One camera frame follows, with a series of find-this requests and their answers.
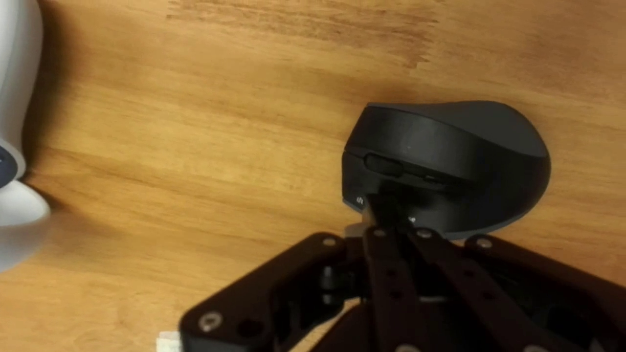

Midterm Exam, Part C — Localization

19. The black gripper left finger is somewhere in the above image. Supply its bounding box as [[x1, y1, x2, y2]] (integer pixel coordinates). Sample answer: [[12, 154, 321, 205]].
[[178, 227, 418, 352]]

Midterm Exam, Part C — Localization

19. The black computer mouse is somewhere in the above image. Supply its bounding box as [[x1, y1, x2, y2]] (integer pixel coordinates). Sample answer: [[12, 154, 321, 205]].
[[342, 100, 551, 238]]

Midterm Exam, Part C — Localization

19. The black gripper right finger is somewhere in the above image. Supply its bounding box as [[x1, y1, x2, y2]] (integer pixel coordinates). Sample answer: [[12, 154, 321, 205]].
[[409, 229, 626, 352]]

